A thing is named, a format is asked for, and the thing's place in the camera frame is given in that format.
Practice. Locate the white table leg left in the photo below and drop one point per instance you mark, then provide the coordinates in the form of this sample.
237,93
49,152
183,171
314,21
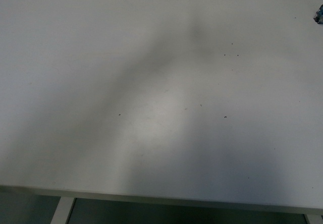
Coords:
63,210

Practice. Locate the white table leg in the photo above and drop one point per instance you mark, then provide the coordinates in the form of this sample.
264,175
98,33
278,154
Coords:
313,219
63,210

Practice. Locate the white table leg right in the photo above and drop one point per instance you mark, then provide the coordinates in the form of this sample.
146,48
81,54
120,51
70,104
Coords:
313,219

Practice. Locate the blue switch block at edge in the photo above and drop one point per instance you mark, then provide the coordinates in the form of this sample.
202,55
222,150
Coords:
318,17

